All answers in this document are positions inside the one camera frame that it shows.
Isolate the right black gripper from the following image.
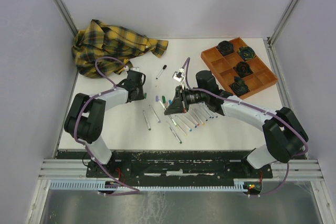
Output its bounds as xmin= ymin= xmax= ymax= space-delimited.
xmin=165 ymin=86 xmax=207 ymax=115

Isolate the light green cap marker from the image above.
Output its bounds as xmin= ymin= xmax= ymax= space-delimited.
xmin=159 ymin=100 xmax=178 ymax=126

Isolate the pink cap marker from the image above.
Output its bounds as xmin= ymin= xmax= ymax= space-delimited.
xmin=176 ymin=123 xmax=188 ymax=136

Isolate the purple cap marker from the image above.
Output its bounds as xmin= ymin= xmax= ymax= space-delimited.
xmin=149 ymin=105 xmax=161 ymax=123

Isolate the yellow marker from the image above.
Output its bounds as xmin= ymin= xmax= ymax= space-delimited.
xmin=192 ymin=109 xmax=205 ymax=125

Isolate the black cap marker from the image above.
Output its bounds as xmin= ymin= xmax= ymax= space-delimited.
xmin=155 ymin=65 xmax=167 ymax=80

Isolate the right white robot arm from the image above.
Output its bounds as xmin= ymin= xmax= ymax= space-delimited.
xmin=164 ymin=68 xmax=308 ymax=177

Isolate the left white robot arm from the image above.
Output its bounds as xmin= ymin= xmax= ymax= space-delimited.
xmin=64 ymin=69 xmax=146 ymax=177

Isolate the yellow plaid shirt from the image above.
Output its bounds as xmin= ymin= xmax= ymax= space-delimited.
xmin=71 ymin=19 xmax=169 ymax=78

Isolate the orange compartment tray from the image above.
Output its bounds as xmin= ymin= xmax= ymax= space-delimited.
xmin=201 ymin=37 xmax=278 ymax=99

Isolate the dark floral rolled sock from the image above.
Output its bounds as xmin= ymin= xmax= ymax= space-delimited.
xmin=235 ymin=62 xmax=253 ymax=78

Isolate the green blue rolled sock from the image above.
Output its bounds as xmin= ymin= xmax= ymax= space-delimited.
xmin=237 ymin=46 xmax=256 ymax=61

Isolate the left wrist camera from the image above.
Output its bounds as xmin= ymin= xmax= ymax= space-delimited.
xmin=124 ymin=66 xmax=141 ymax=73

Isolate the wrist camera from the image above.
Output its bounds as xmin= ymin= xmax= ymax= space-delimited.
xmin=124 ymin=66 xmax=141 ymax=73
xmin=173 ymin=68 xmax=186 ymax=89

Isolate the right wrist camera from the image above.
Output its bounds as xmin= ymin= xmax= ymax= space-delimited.
xmin=173 ymin=68 xmax=186 ymax=89

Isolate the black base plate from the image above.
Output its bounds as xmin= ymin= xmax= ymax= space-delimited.
xmin=86 ymin=150 xmax=274 ymax=186

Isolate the white slotted cable duct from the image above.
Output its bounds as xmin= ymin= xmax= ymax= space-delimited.
xmin=49 ymin=178 xmax=249 ymax=190

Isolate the right aluminium frame post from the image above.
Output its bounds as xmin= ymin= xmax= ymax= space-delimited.
xmin=267 ymin=0 xmax=320 ymax=49

